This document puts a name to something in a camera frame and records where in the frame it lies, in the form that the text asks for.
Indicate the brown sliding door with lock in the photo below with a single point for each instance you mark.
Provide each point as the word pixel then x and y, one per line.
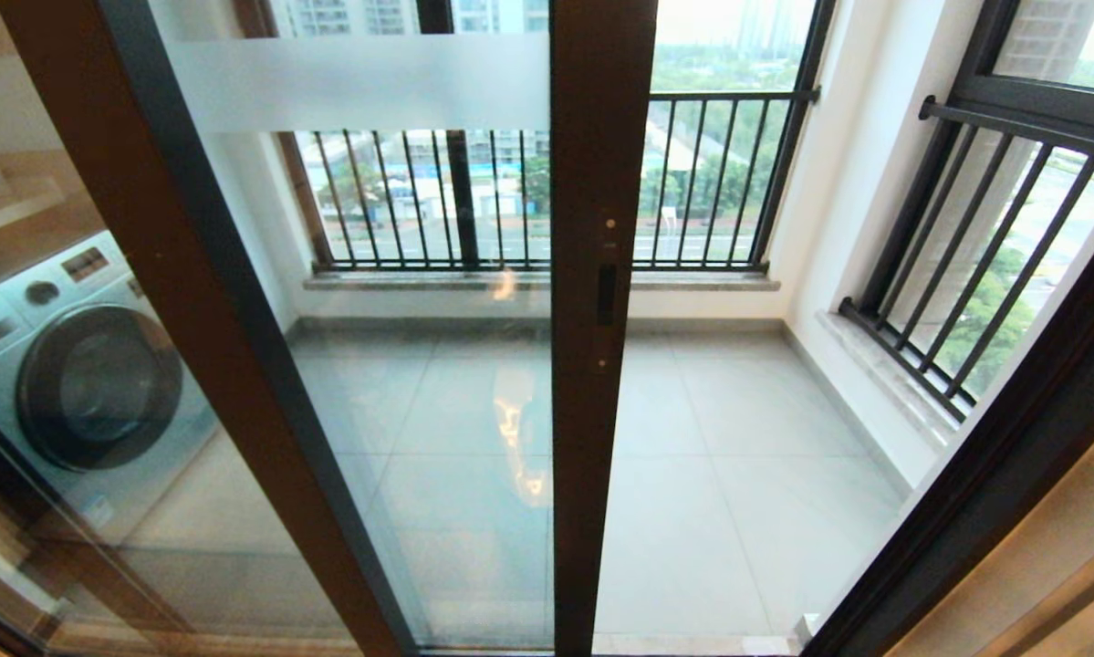
pixel 601 411

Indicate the narrow dark window frame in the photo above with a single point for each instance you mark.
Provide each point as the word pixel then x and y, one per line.
pixel 1039 105

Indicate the short grey stone window sill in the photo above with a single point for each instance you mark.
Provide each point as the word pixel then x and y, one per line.
pixel 884 374

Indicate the long black window railing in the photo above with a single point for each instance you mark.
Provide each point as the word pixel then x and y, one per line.
pixel 711 265

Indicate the short black window railing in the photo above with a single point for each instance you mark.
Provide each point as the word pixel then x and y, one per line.
pixel 966 274

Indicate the brown glass door without lock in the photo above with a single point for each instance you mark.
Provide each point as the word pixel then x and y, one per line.
pixel 182 274

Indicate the silver front-load washing machine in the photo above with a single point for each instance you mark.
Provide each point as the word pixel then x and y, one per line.
pixel 99 383

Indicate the long grey stone window sill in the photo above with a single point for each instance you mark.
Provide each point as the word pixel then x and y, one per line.
pixel 711 281

